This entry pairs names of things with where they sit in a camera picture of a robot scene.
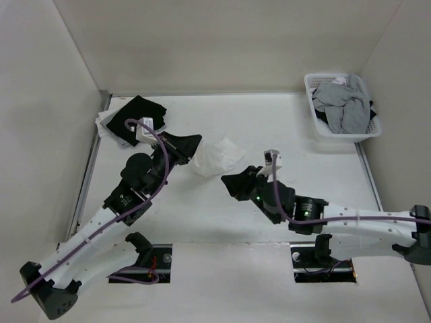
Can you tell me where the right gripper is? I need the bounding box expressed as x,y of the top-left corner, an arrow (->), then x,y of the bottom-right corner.
222,165 -> 281,224

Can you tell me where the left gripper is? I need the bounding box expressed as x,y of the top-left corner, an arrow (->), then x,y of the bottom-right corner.
147,132 -> 203,196

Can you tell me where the white tank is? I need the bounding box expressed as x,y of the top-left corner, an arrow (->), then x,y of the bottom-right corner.
191,137 -> 246,177
95,111 -> 111,138

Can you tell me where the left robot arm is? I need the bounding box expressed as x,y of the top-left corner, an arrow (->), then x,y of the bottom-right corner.
20,132 -> 202,320

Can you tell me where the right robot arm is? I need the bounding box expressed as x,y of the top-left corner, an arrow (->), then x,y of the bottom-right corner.
221,166 -> 430,266

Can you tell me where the folded black tank top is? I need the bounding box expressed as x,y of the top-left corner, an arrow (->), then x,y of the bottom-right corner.
107,96 -> 167,147

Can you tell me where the folded white tank top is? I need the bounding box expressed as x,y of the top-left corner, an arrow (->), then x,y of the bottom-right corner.
95,111 -> 111,138

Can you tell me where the grey tank top in basket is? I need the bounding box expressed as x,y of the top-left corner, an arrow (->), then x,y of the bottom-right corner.
312,74 -> 371,135

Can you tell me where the black garment in basket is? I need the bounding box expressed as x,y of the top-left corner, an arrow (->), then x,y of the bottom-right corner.
314,100 -> 377,124

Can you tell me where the white plastic laundry basket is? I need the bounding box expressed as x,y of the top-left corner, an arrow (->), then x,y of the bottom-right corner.
304,73 -> 382,144

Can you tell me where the white pink garment in basket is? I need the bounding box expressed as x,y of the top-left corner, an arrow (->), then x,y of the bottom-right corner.
332,77 -> 347,86

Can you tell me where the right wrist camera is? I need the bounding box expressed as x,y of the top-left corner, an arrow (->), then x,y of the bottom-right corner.
257,149 -> 282,176

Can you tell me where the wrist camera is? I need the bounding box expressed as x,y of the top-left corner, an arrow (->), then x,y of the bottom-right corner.
257,149 -> 282,176
135,117 -> 157,145

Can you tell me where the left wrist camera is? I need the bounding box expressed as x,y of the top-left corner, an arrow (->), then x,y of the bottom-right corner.
135,117 -> 157,145

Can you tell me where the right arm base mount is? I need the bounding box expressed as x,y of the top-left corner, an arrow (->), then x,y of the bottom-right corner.
290,245 -> 357,283

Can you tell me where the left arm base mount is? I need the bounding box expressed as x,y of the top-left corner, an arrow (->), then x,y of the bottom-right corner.
107,244 -> 173,284

